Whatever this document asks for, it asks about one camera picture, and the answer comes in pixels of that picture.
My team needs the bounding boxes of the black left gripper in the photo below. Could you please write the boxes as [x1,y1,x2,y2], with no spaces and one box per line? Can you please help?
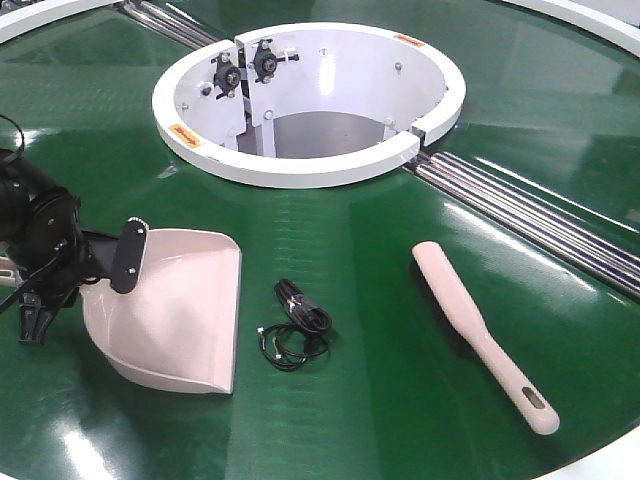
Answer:
[8,187,148,345]

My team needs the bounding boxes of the pink plastic dustpan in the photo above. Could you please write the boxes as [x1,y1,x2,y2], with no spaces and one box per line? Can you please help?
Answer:
[80,228,241,394]

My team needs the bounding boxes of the black cable bundle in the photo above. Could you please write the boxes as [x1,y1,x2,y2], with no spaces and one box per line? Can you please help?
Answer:
[256,277,334,372]

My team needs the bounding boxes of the pink hand brush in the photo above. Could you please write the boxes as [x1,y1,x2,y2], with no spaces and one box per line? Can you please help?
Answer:
[412,241,560,435]

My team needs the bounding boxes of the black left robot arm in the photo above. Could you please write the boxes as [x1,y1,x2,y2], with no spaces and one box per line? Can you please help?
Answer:
[1,138,149,345]

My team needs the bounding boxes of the green conveyor belt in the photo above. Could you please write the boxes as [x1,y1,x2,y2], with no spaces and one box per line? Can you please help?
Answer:
[1,1,639,479]

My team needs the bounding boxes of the white outer rim left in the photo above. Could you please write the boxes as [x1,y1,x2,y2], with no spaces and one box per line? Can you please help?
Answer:
[1,0,118,43]

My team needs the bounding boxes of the white rim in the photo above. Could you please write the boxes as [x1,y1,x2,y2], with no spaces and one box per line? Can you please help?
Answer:
[1,0,118,43]
[507,0,639,58]

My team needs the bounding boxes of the far steel roller strip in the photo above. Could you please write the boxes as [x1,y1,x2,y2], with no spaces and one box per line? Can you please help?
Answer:
[120,1,219,49]

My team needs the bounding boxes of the steel roller strip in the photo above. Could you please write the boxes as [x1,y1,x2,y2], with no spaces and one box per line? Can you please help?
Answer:
[120,1,219,49]
[404,151,639,300]

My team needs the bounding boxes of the near steel roller strip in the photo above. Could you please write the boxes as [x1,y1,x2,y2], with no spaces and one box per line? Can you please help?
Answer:
[404,151,639,300]

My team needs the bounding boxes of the white outer rim right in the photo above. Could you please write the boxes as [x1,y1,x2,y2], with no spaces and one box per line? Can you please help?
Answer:
[507,0,639,58]

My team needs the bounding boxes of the left black bearing mount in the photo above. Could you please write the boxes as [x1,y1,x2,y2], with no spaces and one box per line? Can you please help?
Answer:
[211,53,241,99]

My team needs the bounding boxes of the black bearing mount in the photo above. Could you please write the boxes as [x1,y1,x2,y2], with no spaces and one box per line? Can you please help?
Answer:
[247,39,300,84]
[211,53,241,99]

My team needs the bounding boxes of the white central ring housing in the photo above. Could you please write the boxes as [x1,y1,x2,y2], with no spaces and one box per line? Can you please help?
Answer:
[151,22,466,189]

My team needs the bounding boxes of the right black bearing mount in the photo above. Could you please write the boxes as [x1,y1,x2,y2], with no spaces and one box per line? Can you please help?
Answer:
[247,39,300,84]

